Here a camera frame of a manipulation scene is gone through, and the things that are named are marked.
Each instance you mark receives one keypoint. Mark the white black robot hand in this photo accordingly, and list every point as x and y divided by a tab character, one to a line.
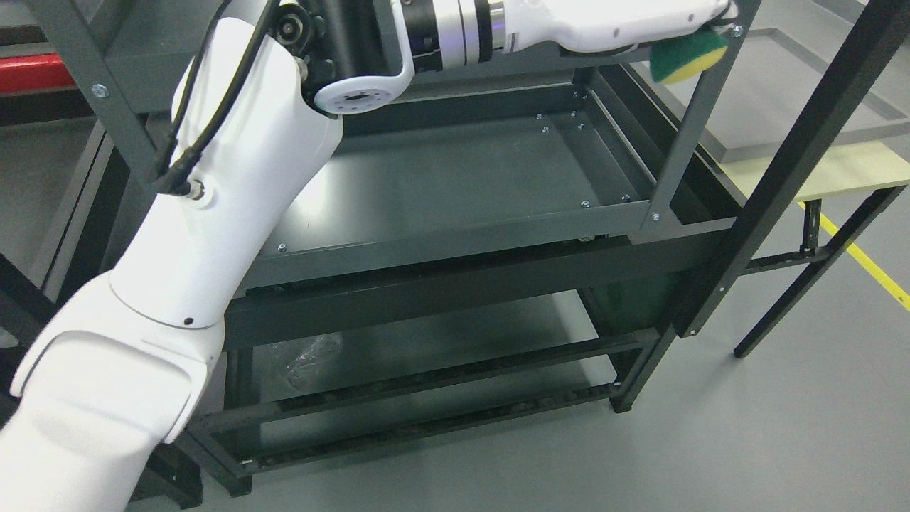
589	27

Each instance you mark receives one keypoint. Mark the green yellow sponge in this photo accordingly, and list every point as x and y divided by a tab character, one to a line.
674	60

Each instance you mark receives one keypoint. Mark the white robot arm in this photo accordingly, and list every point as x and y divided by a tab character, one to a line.
122	366

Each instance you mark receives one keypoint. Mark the crumpled clear plastic bag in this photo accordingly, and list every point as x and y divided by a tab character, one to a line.
299	362

